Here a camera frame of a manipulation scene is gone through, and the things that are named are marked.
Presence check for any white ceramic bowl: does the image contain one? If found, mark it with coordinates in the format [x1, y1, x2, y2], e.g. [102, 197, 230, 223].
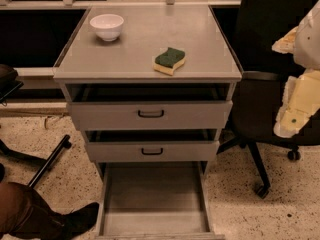
[90, 14, 124, 41]

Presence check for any green and yellow sponge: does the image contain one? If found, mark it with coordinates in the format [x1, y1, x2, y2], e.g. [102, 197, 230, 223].
[153, 47, 186, 76]

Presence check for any top grey drawer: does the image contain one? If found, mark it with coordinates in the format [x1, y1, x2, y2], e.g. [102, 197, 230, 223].
[67, 84, 232, 130]

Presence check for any bottom grey drawer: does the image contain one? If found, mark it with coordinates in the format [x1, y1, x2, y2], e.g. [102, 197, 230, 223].
[95, 162, 226, 240]

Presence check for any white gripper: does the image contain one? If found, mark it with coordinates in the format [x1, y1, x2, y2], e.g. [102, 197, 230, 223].
[272, 0, 320, 138]

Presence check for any person's dark shoe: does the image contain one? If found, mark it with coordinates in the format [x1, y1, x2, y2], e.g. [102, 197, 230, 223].
[65, 202, 99, 240]

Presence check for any middle grey drawer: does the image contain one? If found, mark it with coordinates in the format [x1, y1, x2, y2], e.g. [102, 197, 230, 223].
[85, 129, 219, 163]

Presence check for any black chair base leg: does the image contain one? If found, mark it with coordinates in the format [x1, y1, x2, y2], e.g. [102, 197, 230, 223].
[0, 135, 72, 188]

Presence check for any black chair seat at left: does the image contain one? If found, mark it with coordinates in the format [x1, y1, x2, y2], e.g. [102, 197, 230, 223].
[0, 64, 23, 103]

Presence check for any grey drawer cabinet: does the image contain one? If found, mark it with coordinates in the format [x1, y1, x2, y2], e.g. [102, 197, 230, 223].
[54, 5, 241, 173]

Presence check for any black office chair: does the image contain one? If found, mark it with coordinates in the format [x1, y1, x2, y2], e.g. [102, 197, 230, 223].
[214, 0, 320, 197]

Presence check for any grey drawer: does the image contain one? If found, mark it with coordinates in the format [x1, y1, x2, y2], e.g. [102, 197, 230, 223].
[67, 84, 232, 130]
[95, 162, 226, 240]
[85, 129, 219, 163]

